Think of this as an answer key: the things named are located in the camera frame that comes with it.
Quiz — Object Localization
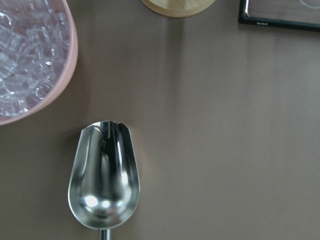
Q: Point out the steel ice scoop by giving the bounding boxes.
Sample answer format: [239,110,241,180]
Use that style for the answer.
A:
[67,120,141,240]

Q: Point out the wooden cup tree stand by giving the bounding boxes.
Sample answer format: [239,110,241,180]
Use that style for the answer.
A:
[141,0,216,18]

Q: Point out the pink bowl of ice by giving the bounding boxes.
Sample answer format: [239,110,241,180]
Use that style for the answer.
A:
[0,0,78,125]

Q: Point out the black wire glass rack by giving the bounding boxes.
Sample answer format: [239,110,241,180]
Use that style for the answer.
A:
[238,0,320,32]

